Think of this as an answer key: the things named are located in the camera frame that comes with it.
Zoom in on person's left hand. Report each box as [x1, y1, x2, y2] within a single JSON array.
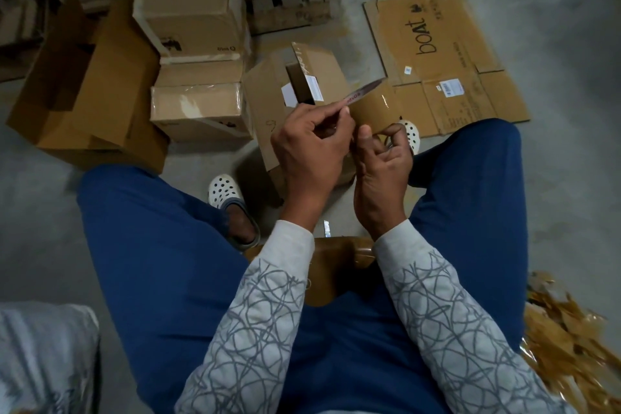
[[268, 101, 357, 234]]

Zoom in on person's right hand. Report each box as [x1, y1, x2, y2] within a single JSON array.
[[350, 122, 417, 242]]

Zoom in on brown packing tape roll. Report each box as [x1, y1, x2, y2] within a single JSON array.
[[315, 77, 405, 138]]

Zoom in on small cardboard box being taped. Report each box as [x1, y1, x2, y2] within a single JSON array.
[[148, 54, 254, 144], [239, 40, 359, 199]]

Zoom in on brown cardboard sheet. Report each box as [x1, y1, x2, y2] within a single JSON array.
[[362, 0, 533, 139]]

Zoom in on cardboard box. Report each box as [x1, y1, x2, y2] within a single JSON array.
[[131, 0, 252, 63]]

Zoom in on large black-label cardboard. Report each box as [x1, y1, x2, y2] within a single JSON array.
[[5, 0, 172, 175]]

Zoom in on person's left forearm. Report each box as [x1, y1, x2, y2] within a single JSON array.
[[175, 219, 316, 414]]

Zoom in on person's right forearm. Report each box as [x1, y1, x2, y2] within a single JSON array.
[[373, 219, 580, 414]]

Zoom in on person's right white clog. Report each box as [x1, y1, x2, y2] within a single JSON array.
[[398, 118, 423, 157]]

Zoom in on person's white clog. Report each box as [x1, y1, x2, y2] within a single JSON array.
[[206, 172, 264, 254], [398, 118, 423, 157]]

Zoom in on person's left white clog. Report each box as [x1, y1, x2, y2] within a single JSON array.
[[206, 172, 264, 254]]

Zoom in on person's blue trousers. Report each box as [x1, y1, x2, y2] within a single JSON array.
[[74, 118, 531, 414]]

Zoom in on crumpled brown tape scraps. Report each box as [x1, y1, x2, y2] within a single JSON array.
[[518, 270, 621, 414]]

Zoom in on brown plastic-wrapped stool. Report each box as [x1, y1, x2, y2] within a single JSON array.
[[243, 234, 382, 309]]

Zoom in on wooden pallet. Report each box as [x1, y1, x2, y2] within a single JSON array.
[[0, 0, 337, 82]]

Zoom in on white woven sack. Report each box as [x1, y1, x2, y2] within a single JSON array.
[[0, 301, 103, 414]]

